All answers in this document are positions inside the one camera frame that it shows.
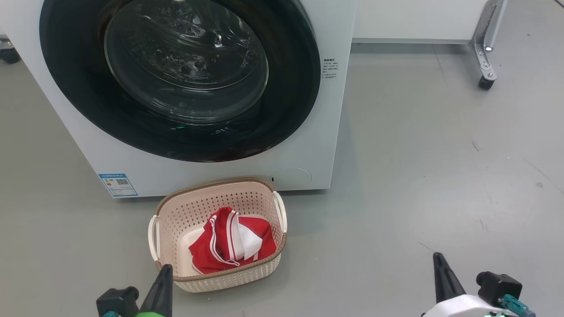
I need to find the red and white garment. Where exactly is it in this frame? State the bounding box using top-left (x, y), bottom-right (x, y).
top-left (189, 207), bottom-right (277, 275)

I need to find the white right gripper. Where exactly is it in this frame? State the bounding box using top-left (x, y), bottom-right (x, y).
top-left (421, 252), bottom-right (501, 317)

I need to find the teal cable connector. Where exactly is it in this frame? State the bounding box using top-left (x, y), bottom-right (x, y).
top-left (500, 294), bottom-right (537, 317)

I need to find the cream perforated laundry basket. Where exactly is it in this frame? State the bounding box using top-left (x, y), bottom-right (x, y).
top-left (148, 177), bottom-right (288, 293)

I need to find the blue energy label sticker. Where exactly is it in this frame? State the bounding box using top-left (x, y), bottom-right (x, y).
top-left (98, 173), bottom-right (138, 197)

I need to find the stainless steel washing machine drum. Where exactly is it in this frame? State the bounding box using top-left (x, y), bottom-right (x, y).
top-left (104, 0), bottom-right (269, 124)

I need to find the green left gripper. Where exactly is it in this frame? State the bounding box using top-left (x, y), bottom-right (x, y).
top-left (134, 264), bottom-right (174, 317)

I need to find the white partition panel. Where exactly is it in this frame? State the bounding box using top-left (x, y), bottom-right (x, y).
top-left (352, 0), bottom-right (490, 44)

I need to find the white front-load washing machine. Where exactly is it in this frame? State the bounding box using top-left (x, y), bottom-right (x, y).
top-left (9, 0), bottom-right (357, 199)

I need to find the transparent washing machine door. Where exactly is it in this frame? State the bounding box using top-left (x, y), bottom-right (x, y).
top-left (39, 0), bottom-right (321, 162)

